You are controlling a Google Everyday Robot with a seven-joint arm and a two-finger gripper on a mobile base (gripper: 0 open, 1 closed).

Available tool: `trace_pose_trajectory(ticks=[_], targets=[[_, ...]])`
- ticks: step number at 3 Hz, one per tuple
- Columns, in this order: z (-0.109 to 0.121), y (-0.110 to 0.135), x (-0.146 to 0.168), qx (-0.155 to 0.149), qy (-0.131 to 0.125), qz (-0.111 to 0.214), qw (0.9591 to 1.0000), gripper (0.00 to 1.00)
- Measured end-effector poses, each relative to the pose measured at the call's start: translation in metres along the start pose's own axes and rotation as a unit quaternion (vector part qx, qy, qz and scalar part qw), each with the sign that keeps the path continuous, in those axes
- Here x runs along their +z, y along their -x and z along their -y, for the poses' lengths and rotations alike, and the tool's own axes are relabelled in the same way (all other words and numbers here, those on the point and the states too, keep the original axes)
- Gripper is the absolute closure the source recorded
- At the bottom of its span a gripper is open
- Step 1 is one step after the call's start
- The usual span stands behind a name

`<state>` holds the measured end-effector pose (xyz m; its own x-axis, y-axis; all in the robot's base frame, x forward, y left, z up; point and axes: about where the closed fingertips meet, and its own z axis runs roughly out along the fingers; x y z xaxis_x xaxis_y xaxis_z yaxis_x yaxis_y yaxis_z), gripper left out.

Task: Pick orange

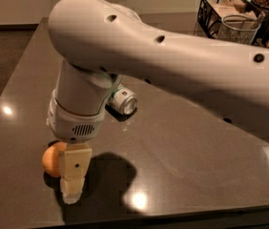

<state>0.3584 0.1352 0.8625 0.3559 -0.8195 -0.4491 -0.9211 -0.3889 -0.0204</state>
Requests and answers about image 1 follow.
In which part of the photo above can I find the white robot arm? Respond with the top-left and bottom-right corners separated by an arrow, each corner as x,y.
48,0 -> 269,203

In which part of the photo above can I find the white green soda can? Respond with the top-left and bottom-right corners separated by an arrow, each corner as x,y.
107,84 -> 137,115

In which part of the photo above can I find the orange fruit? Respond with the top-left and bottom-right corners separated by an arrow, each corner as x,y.
42,141 -> 67,177

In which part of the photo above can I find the black wire basket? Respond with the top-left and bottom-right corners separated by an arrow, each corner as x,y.
197,0 -> 262,40

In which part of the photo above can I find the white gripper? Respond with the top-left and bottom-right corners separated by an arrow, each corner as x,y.
48,90 -> 105,204

